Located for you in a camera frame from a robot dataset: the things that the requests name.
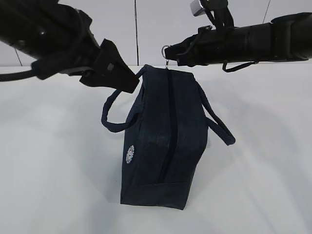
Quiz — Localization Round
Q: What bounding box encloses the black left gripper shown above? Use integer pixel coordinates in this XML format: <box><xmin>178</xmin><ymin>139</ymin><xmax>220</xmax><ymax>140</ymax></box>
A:
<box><xmin>31</xmin><ymin>37</ymin><xmax>138</xmax><ymax>93</ymax></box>

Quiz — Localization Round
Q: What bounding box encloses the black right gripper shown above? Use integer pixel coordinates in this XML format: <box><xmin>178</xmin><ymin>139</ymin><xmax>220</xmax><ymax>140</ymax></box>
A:
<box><xmin>164</xmin><ymin>26</ymin><xmax>234</xmax><ymax>66</ymax></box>

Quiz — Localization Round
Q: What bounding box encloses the metal zipper pull ring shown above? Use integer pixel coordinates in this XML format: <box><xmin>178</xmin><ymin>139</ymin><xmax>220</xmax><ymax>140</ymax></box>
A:
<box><xmin>161</xmin><ymin>45</ymin><xmax>172</xmax><ymax>69</ymax></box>

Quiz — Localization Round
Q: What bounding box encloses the navy blue lunch bag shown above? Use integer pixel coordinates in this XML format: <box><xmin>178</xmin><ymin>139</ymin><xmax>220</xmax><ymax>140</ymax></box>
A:
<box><xmin>101</xmin><ymin>65</ymin><xmax>235</xmax><ymax>210</ymax></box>

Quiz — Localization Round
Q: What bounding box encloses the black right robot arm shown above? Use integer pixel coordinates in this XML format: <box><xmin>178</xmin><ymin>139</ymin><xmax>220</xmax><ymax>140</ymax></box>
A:
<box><xmin>164</xmin><ymin>12</ymin><xmax>312</xmax><ymax>67</ymax></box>

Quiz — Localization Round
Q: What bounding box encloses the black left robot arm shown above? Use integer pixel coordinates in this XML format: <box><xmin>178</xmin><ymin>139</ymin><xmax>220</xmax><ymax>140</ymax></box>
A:
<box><xmin>0</xmin><ymin>0</ymin><xmax>139</xmax><ymax>93</ymax></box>

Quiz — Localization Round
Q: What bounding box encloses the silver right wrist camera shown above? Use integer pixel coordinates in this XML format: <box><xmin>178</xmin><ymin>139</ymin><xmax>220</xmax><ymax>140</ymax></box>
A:
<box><xmin>189</xmin><ymin>0</ymin><xmax>229</xmax><ymax>18</ymax></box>

